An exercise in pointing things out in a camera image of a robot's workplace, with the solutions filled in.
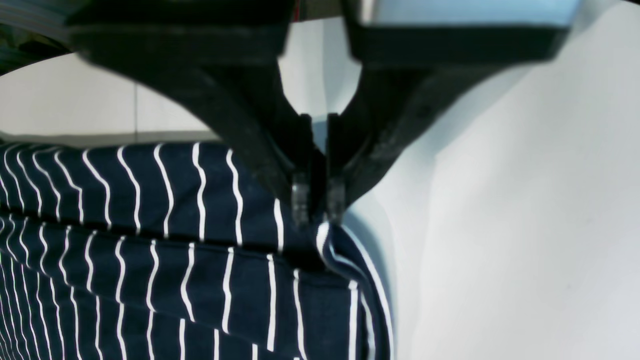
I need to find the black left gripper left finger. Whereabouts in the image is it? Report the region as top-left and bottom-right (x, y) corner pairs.
(67, 0), (314, 227)

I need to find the navy white striped t-shirt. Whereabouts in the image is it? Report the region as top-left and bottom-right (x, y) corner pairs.
(1, 142), (396, 360)

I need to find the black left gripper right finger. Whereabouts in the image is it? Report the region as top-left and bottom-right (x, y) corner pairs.
(326, 0), (581, 224)

